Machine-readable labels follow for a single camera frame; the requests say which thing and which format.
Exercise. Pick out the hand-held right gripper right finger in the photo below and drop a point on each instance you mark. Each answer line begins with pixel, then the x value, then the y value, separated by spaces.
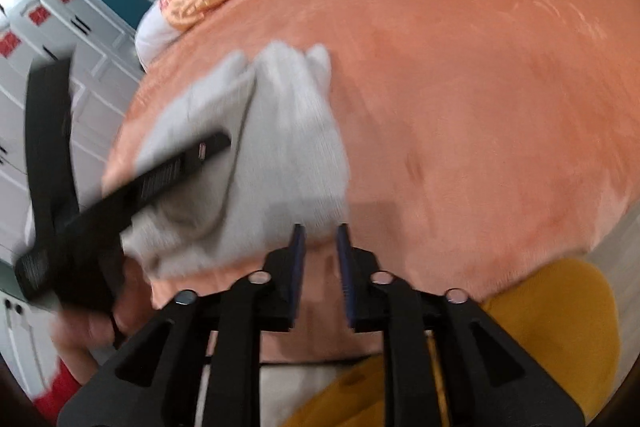
pixel 342 257

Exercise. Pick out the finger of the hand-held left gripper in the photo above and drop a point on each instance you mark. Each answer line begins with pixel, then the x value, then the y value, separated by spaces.
pixel 52 132

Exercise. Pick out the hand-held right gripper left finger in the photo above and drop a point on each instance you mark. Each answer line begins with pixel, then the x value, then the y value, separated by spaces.
pixel 299 257

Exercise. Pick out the white sweater with black hearts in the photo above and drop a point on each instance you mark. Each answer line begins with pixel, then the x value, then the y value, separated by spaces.
pixel 295 147

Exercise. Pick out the person's left hand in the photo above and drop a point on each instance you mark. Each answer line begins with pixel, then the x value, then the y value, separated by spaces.
pixel 95 329

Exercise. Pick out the white wardrobe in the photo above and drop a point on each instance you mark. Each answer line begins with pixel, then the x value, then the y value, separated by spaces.
pixel 95 52

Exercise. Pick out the orange plush blanket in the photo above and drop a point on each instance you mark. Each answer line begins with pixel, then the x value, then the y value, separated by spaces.
pixel 475 107

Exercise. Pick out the yellow pants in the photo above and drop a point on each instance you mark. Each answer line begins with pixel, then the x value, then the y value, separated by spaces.
pixel 550 307

